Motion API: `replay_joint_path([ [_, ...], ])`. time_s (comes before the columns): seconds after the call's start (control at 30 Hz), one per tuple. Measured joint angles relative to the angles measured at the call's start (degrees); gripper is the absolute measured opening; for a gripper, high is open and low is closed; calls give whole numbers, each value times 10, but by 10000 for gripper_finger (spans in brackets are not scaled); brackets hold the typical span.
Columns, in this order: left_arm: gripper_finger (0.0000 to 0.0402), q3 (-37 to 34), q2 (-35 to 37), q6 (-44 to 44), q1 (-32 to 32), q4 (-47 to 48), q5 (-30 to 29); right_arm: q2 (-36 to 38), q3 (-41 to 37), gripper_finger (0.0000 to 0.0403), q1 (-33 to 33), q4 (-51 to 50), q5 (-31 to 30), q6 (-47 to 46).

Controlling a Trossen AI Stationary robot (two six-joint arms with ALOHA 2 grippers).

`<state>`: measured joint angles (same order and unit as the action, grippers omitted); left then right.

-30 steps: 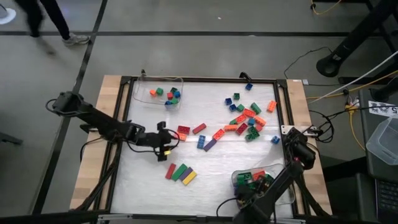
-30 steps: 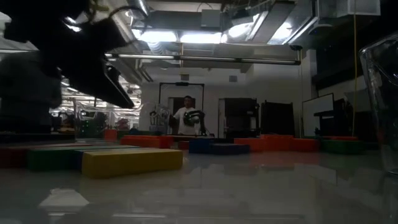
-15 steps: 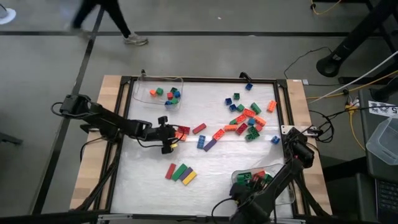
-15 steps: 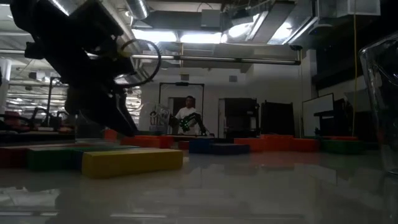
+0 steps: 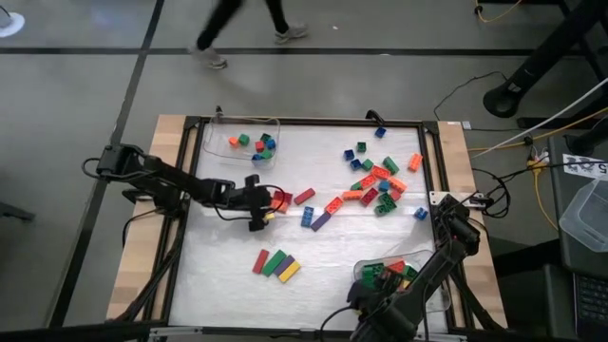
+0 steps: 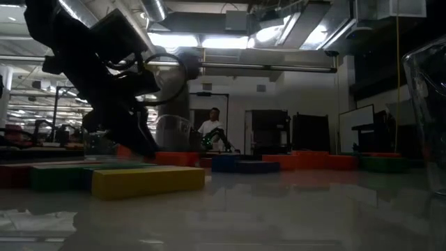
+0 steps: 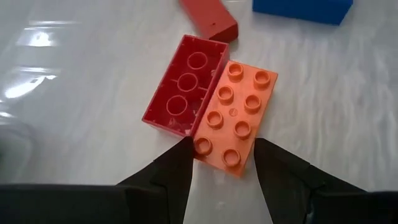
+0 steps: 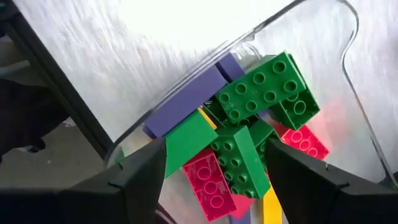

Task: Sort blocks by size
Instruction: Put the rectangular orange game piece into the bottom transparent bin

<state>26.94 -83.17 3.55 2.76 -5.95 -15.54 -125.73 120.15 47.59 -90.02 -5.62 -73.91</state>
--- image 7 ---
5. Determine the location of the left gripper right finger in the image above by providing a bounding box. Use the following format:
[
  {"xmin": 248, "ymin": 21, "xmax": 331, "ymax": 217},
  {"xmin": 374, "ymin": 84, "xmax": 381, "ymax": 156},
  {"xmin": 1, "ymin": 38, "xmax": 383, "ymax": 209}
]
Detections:
[{"xmin": 254, "ymin": 138, "xmax": 398, "ymax": 224}]

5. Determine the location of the red two-by-four brick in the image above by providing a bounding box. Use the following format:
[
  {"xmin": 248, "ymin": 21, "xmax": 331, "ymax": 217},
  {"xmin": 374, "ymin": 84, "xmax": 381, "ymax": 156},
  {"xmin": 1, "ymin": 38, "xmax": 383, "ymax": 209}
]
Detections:
[{"xmin": 141, "ymin": 34, "xmax": 230, "ymax": 138}]

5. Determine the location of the orange two-by-four brick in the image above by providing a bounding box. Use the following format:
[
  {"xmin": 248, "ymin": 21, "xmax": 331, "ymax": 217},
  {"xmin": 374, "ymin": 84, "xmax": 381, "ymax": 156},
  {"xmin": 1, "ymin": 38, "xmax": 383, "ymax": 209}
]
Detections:
[{"xmin": 192, "ymin": 60, "xmax": 279, "ymax": 178}]

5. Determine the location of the long red flat block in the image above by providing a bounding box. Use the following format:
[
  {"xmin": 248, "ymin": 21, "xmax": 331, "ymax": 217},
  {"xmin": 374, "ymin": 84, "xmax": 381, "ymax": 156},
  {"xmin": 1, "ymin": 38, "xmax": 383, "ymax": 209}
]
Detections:
[{"xmin": 178, "ymin": 0, "xmax": 239, "ymax": 44}]

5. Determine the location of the blue two-by-four brick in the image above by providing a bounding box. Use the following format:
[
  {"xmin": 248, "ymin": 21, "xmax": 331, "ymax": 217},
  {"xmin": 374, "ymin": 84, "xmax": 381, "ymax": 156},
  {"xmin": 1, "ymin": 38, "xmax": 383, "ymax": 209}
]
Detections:
[{"xmin": 251, "ymin": 0, "xmax": 354, "ymax": 26}]

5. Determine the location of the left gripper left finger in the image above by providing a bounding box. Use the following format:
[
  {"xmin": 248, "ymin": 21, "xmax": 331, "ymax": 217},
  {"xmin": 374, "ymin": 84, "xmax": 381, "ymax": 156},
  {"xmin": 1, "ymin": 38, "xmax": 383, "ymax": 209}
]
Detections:
[{"xmin": 0, "ymin": 136, "xmax": 195, "ymax": 224}]

